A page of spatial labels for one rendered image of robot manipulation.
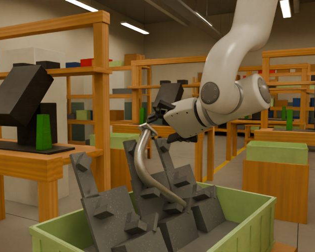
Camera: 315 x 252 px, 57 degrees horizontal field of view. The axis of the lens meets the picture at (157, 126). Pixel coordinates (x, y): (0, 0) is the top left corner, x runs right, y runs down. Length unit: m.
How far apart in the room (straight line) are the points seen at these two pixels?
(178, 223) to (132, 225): 0.17
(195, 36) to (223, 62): 11.66
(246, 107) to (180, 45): 11.79
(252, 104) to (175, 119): 0.21
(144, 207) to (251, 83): 0.47
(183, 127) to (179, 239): 0.33
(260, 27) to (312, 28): 10.89
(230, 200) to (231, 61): 0.61
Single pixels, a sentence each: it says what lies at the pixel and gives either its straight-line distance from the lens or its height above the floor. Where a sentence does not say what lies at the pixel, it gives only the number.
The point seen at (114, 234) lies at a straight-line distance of 0.80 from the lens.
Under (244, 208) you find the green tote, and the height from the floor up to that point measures 0.90.
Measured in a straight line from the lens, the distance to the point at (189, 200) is 0.95.
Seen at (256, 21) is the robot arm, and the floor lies 1.44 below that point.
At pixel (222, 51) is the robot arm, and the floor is 1.37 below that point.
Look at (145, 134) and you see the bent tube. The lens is 0.88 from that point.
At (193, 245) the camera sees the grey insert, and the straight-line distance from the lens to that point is 0.93.
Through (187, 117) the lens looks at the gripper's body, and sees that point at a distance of 0.75.
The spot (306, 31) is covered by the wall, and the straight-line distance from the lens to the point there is 11.57.
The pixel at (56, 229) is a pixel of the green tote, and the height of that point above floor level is 0.93.
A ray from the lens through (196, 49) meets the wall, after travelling 12.16.
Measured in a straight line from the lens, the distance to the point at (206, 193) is 1.05.
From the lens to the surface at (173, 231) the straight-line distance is 0.89.
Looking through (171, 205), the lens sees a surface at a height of 0.95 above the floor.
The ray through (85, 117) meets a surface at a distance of 6.92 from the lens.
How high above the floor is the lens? 1.27
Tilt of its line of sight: 5 degrees down
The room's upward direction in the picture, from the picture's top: straight up
